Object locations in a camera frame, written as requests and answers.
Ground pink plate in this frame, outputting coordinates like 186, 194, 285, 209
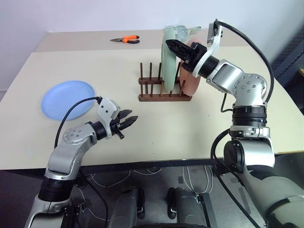
178, 38, 201, 97

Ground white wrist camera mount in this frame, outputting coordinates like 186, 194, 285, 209
96, 96, 120, 140
193, 22, 224, 78

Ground green plate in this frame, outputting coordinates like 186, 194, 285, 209
161, 25, 181, 92

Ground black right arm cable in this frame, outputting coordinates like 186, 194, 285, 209
210, 19, 276, 228

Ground orange handled pliers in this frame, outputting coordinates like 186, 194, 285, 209
109, 34, 141, 45

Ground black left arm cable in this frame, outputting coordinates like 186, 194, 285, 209
54, 95, 102, 149

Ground dark shelving unit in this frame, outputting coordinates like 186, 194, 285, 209
270, 30, 304, 84

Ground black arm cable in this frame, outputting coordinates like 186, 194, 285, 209
54, 95, 102, 149
210, 19, 276, 228

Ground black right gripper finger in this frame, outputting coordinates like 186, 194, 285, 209
165, 39, 193, 54
169, 48, 191, 63

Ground blue plate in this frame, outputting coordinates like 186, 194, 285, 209
40, 80, 96, 122

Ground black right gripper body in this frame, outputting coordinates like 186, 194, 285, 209
183, 42, 207, 72

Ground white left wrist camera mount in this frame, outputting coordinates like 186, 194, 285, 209
96, 96, 120, 140

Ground dark grey rounded shape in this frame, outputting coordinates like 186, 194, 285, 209
110, 187, 146, 228
167, 187, 210, 228

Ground white floor cable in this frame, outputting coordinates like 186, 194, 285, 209
182, 165, 215, 195
90, 167, 162, 190

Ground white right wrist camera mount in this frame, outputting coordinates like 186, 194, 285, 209
193, 22, 224, 78

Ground wooden dish rack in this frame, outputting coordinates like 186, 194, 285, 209
138, 62, 192, 103

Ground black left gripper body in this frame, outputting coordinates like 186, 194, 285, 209
110, 117, 126, 140

